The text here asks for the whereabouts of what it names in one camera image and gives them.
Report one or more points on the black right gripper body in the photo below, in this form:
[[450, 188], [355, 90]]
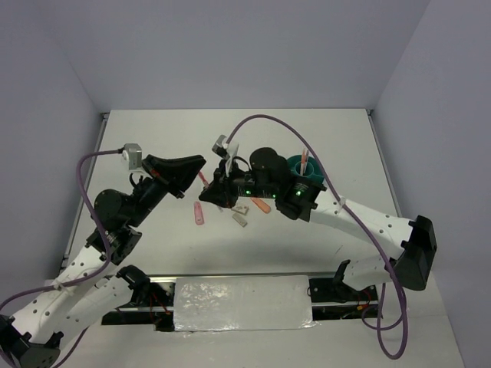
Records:
[[243, 182]]

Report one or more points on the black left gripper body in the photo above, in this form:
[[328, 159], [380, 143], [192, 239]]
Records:
[[154, 171]]

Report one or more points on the pink highlighter pen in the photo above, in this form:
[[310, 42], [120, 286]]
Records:
[[203, 180]]

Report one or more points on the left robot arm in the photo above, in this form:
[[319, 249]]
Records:
[[96, 282]]

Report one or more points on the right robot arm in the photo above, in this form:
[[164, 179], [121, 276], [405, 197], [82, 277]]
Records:
[[406, 248]]

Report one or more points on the pink translucent case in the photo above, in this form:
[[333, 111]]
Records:
[[198, 213]]

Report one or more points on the grey white eraser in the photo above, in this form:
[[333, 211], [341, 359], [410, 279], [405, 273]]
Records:
[[239, 219]]

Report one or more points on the orange translucent case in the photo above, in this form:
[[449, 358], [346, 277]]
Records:
[[263, 206]]

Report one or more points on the teal round desk organizer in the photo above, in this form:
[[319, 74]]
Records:
[[312, 179]]

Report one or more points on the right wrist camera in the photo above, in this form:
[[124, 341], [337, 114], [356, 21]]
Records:
[[226, 150]]

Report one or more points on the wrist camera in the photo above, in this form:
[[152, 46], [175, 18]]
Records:
[[226, 150], [132, 157]]

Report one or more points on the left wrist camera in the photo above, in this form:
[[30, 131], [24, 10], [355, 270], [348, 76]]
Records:
[[132, 157]]

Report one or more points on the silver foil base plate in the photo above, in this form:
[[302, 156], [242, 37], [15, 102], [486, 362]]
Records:
[[242, 303]]

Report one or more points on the black mounting rail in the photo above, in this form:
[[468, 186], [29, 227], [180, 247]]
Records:
[[326, 303]]

